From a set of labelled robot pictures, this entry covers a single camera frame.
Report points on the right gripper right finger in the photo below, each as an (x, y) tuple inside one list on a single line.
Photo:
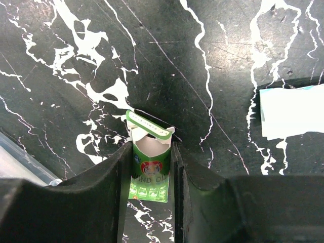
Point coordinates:
[(211, 208)]

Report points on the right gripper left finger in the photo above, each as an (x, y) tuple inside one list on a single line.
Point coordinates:
[(90, 207)]

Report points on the green wind oil box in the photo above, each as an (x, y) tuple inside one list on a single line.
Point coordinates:
[(151, 159)]

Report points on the clear first aid box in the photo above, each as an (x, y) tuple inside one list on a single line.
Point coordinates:
[(16, 163)]

